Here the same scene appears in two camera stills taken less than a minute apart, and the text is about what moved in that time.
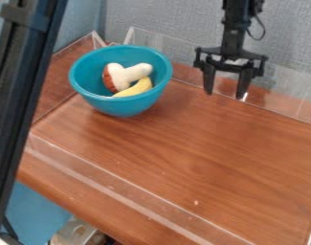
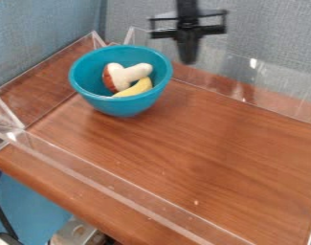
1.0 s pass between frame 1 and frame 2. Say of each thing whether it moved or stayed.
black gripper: moved
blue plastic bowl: stayed
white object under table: stayed
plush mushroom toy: stayed
